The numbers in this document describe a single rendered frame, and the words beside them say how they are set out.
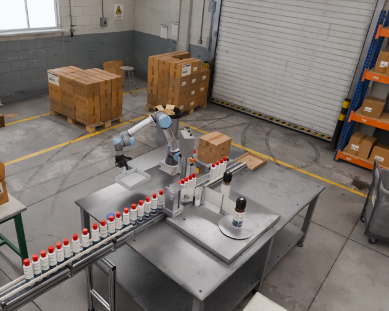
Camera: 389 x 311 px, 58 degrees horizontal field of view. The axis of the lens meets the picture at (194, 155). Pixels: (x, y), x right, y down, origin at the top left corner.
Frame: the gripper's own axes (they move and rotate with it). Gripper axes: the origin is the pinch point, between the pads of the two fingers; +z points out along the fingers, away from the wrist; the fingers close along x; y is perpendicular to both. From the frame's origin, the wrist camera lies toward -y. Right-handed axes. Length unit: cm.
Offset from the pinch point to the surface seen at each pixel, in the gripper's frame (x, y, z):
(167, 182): 15.8, -35.7, 21.2
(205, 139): 22, -96, -7
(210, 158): 28, -95, 14
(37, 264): 54, 117, 10
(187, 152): 60, -26, -19
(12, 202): -55, 86, 4
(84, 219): -12, 46, 30
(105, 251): 52, 68, 30
